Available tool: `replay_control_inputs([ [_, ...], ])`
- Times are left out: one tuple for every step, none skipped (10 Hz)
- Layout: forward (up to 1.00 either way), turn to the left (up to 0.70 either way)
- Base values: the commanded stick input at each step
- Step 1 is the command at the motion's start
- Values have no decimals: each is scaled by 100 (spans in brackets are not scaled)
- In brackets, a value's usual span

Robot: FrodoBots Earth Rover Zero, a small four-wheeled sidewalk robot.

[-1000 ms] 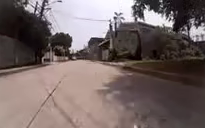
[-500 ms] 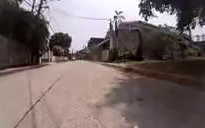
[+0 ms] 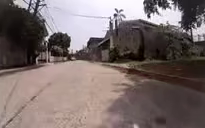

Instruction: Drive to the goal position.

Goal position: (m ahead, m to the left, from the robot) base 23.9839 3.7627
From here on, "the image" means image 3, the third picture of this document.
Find dark-roofed building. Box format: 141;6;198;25
86;36;104;61

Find overgrown grey building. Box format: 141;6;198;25
98;18;178;63

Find pale concrete road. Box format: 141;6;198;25
0;59;205;128

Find round-crowned tree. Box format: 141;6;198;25
48;31;72;58

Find palm tree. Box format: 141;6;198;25
112;7;127;32

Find grass verge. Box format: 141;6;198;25
103;55;205;80

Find green bushes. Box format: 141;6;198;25
156;24;205;61

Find utility pole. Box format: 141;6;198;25
26;0;48;16

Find large dark tree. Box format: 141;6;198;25
0;0;49;64

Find overhanging tree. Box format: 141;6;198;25
143;0;205;43

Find low white wall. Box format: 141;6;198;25
36;51;68;64

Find overhead wires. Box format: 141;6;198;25
21;0;113;34

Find grey wall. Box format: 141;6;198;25
0;33;29;70

